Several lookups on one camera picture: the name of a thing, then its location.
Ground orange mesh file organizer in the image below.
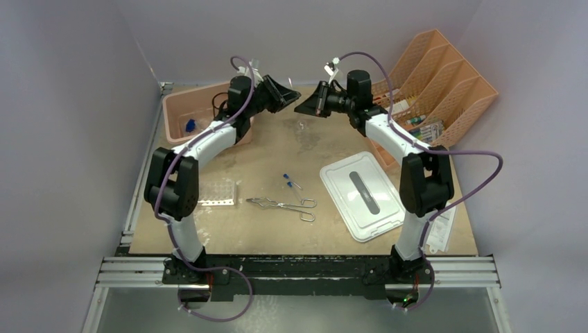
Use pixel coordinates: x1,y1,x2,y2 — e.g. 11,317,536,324
372,30,499,148

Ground blue capped clear syringe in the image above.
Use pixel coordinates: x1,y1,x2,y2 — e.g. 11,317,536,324
185,119,198,133

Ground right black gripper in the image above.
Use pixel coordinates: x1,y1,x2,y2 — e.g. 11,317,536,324
295,82,355,119

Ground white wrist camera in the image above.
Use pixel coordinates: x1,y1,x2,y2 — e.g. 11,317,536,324
323,57,340,85
237,59,263,86

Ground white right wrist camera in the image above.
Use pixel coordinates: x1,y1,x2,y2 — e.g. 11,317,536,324
323,57,340,85

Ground clear well plate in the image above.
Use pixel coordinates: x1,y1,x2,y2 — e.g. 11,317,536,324
198,180,237,206

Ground metal crucible tongs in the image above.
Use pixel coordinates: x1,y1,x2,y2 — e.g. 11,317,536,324
245,197,317,223

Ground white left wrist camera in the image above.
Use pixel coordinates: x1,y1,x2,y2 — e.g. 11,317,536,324
237,59,263,86

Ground set of coloured markers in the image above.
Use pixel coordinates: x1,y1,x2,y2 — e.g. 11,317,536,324
408,121,444,144

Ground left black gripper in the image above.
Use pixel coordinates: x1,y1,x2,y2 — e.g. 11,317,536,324
245,76,301,119

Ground white plastic strip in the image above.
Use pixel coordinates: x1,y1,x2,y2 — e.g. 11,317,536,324
426,207,457,254

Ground aluminium rail frame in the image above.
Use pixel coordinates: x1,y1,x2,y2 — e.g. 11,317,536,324
84,87,499,332

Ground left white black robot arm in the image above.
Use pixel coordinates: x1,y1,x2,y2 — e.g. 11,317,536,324
144,75,301,284

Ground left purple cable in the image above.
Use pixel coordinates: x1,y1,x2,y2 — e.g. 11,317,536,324
153,55,255,322

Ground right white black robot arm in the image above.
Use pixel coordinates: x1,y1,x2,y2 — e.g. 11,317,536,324
295,69,454,282

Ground blue capped test tube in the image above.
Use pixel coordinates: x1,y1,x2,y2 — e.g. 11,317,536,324
283,173,303,190
287,182,303,204

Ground white plastic bin lid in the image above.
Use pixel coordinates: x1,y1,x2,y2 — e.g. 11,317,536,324
320,151,406,243

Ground pink plastic bin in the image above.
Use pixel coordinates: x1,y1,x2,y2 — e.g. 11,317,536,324
162,82,230,146

